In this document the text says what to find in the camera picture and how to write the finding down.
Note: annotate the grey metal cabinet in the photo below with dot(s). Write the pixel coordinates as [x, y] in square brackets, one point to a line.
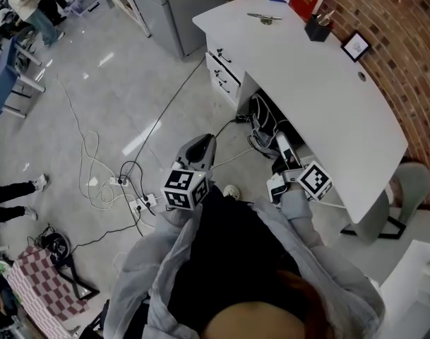
[186, 9]

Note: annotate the black pen holder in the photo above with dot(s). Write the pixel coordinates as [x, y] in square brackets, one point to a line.
[317, 31]

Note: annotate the person's right forearm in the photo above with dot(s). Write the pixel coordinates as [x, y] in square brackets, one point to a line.
[301, 217]

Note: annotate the blue table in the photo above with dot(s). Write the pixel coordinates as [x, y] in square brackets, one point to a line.
[3, 80]

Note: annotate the person's grey jacket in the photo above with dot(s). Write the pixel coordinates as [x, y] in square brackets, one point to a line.
[140, 277]

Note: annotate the white desk drawer unit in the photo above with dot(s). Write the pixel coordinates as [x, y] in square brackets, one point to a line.
[221, 72]

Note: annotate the pink checkered tablecloth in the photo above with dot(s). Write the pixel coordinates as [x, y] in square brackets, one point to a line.
[41, 284]

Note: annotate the purple plastic bin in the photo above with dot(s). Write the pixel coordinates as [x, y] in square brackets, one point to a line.
[82, 6]

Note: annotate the white curved desk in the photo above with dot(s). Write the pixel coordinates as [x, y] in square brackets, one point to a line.
[306, 83]

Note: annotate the person's black clothing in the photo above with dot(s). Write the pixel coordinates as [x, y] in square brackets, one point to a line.
[236, 253]

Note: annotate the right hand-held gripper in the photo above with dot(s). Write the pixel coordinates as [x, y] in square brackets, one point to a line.
[315, 182]

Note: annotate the black round device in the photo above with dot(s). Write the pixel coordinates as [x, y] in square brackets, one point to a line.
[57, 247]

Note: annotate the white cabinet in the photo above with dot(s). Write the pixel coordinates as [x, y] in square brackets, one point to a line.
[409, 288]

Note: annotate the grey chair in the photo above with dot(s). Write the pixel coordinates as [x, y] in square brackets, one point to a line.
[412, 189]

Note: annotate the black metal table leg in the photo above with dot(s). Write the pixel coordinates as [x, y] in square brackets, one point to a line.
[77, 282]

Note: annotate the person's white shoe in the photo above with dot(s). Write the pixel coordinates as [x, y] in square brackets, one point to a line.
[232, 191]

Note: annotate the metallic pen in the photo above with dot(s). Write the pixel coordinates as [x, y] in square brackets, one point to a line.
[325, 17]

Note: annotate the white metal rack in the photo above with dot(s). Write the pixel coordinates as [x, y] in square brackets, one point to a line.
[130, 4]

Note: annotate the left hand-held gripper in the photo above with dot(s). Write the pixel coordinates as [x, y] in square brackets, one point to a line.
[181, 189]

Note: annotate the black backpack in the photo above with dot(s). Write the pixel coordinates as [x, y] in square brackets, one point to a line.
[262, 118]

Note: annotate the black picture frame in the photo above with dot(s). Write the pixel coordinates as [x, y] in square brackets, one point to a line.
[356, 46]

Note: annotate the person's left forearm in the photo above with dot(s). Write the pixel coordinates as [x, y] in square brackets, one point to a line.
[172, 231]

